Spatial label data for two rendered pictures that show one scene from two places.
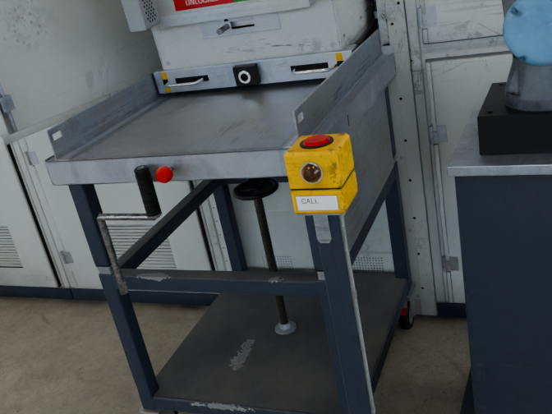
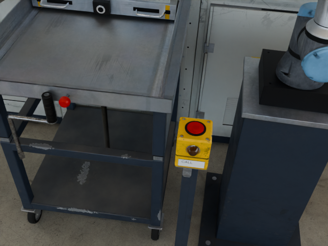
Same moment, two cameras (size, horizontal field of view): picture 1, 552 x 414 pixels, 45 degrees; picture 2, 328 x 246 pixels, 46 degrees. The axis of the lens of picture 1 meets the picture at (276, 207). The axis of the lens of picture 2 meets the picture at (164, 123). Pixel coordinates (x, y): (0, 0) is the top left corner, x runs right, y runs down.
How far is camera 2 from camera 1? 0.50 m
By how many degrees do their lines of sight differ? 25
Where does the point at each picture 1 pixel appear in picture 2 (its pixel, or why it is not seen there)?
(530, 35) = (319, 69)
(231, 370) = (78, 184)
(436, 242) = (194, 103)
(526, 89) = (294, 75)
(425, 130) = (200, 43)
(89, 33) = not seen: outside the picture
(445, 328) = not seen: hidden behind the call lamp
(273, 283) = (124, 158)
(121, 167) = (29, 89)
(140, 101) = (21, 15)
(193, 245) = not seen: hidden behind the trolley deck
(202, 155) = (92, 92)
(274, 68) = (121, 6)
